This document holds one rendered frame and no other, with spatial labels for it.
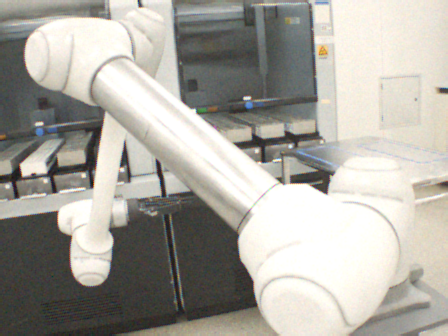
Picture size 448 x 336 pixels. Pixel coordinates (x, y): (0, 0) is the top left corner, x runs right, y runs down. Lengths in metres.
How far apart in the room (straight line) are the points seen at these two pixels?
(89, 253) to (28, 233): 0.66
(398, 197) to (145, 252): 1.23
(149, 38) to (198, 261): 1.12
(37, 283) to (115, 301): 0.34
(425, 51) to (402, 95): 0.44
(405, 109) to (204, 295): 2.42
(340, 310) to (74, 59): 0.58
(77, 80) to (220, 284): 1.30
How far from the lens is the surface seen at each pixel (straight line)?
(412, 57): 3.60
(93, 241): 1.07
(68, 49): 0.75
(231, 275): 1.83
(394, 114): 3.51
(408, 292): 0.81
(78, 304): 1.84
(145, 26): 0.87
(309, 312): 0.49
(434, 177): 1.18
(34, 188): 1.65
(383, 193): 0.67
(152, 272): 1.75
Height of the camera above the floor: 1.15
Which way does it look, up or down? 14 degrees down
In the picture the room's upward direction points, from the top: 5 degrees counter-clockwise
